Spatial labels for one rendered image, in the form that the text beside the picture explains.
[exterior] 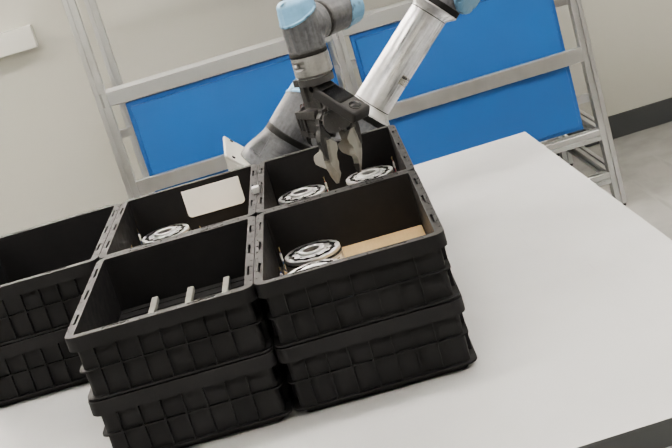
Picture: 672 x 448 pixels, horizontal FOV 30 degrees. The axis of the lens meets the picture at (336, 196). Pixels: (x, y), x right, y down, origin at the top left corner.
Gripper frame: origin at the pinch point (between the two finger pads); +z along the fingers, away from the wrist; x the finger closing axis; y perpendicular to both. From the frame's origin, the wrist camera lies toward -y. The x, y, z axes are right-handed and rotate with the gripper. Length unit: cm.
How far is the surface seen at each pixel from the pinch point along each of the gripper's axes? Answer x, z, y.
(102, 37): -95, -14, 245
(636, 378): 24, 21, -80
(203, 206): 13.3, 3.2, 34.3
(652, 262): -12, 21, -58
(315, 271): 44, -2, -41
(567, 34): -257, 41, 156
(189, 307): 60, -2, -29
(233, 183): 7.5, 0.2, 29.6
